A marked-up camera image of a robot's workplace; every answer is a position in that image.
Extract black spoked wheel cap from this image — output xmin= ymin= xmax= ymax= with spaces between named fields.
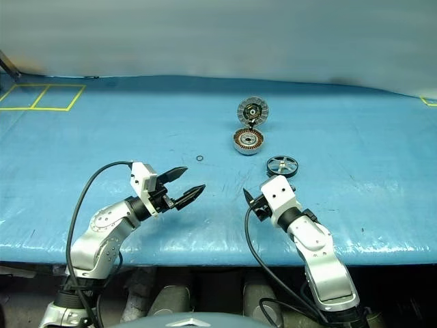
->
xmin=265 ymin=154 xmax=300 ymax=178

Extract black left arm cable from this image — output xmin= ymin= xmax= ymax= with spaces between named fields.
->
xmin=64 ymin=160 xmax=135 ymax=328

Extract grey robot torso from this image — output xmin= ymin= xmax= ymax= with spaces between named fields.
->
xmin=138 ymin=312 xmax=261 ymax=328

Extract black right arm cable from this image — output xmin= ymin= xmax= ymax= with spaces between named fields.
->
xmin=244 ymin=204 xmax=330 ymax=328

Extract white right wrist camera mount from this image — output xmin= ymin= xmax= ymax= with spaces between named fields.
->
xmin=258 ymin=175 xmax=303 ymax=223

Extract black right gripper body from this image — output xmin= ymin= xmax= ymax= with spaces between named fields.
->
xmin=252 ymin=193 xmax=274 ymax=222

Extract grey rounded shape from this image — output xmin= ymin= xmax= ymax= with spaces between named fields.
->
xmin=147 ymin=284 xmax=192 ymax=318
xmin=242 ymin=274 xmax=285 ymax=328

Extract grey metal bracket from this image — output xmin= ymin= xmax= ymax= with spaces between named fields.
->
xmin=0 ymin=49 xmax=22 ymax=81

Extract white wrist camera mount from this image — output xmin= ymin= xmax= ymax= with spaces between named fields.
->
xmin=258 ymin=175 xmax=303 ymax=223
xmin=130 ymin=161 xmax=161 ymax=218

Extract blue table cover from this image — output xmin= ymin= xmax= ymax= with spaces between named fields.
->
xmin=0 ymin=74 xmax=437 ymax=268

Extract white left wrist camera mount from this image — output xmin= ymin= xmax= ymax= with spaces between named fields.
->
xmin=130 ymin=161 xmax=161 ymax=218

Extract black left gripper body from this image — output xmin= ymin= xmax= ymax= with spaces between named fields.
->
xmin=149 ymin=172 xmax=179 ymax=214

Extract round grey rotor disc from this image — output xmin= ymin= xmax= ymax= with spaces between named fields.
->
xmin=236 ymin=96 xmax=270 ymax=128

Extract yellow tape double square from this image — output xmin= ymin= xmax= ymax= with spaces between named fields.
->
xmin=0 ymin=83 xmax=87 ymax=112

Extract silver motor housing copper windings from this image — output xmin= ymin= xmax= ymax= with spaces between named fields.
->
xmin=231 ymin=126 xmax=266 ymax=156

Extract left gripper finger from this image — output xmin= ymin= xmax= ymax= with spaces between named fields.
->
xmin=159 ymin=165 xmax=189 ymax=187
xmin=173 ymin=183 xmax=207 ymax=210

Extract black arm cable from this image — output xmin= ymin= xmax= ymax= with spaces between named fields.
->
xmin=64 ymin=160 xmax=135 ymax=328
xmin=244 ymin=204 xmax=330 ymax=328

